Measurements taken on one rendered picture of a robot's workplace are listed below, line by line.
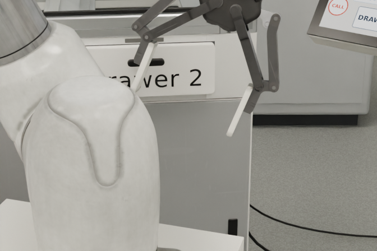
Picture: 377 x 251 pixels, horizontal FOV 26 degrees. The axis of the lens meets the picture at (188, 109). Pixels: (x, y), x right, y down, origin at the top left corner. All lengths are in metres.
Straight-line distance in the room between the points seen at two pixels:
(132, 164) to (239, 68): 0.81
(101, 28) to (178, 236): 0.61
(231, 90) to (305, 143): 1.71
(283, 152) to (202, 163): 1.56
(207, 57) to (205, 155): 0.24
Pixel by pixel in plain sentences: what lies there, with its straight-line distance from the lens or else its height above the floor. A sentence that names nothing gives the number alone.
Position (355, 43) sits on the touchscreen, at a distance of 1.62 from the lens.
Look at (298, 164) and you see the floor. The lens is 3.26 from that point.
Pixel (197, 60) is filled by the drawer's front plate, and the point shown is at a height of 0.90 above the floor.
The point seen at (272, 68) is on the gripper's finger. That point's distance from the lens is 1.02.
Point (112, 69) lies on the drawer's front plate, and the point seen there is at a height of 0.88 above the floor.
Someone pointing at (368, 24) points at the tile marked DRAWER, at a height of 0.99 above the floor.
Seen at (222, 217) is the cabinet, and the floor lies 0.51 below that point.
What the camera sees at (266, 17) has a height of 1.17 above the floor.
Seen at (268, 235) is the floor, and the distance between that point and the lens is 2.79.
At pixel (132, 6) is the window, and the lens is 1.68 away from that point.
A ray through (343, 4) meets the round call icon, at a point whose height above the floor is 1.02.
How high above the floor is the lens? 1.47
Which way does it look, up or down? 23 degrees down
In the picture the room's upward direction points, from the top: straight up
